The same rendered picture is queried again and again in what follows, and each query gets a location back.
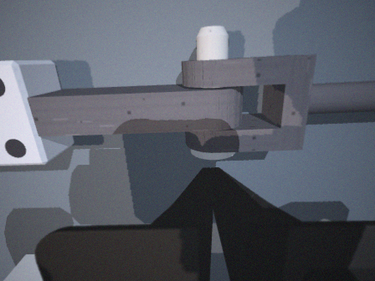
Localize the grey flat bar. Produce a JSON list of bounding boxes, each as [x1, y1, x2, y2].
[[28, 84, 244, 137]]

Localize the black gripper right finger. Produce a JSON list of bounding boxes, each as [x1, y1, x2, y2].
[[211, 167, 375, 281]]

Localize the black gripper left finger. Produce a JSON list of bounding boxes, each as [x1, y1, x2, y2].
[[35, 167, 213, 281]]

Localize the white mounting block with four holes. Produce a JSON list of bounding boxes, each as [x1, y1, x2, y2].
[[0, 60, 74, 166]]

